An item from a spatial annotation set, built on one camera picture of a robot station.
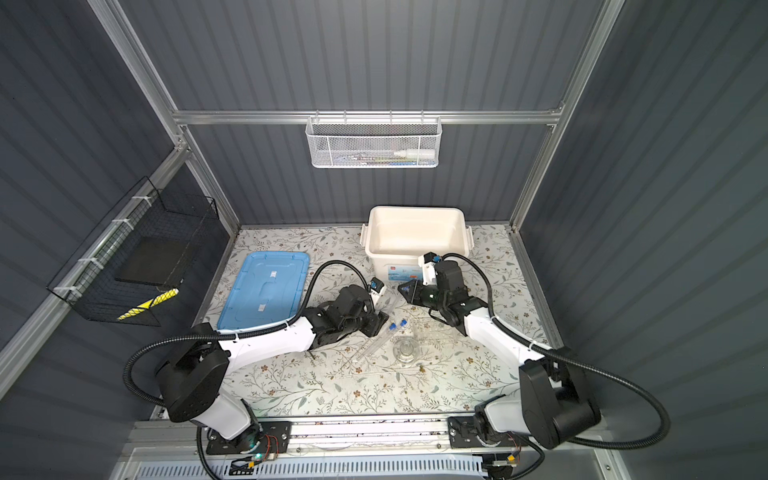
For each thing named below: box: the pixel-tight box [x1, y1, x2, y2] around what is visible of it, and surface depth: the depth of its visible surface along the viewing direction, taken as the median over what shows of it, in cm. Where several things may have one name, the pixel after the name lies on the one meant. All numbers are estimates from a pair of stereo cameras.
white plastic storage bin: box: [360, 205, 474, 282], surface depth 107 cm
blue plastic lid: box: [217, 252, 310, 330], surface depth 104 cm
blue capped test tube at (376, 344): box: [355, 322, 397, 364], surface depth 91 cm
